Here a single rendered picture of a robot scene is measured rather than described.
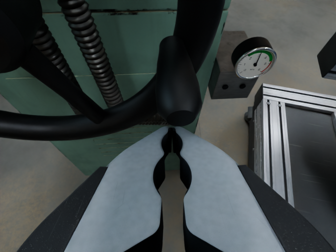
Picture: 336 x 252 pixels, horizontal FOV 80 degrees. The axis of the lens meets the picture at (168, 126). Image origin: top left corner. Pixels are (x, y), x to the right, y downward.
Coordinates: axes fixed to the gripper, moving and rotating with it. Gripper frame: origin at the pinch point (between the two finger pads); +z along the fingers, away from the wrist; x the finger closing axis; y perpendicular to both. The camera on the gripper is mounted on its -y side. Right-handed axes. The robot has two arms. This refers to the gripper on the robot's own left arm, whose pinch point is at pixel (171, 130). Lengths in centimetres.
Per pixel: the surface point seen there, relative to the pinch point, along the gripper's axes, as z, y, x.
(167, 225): 38, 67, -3
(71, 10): 9.2, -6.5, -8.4
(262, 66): 22.3, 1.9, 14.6
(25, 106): 31.0, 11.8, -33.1
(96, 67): 11.7, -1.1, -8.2
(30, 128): 7.3, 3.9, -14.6
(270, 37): 145, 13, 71
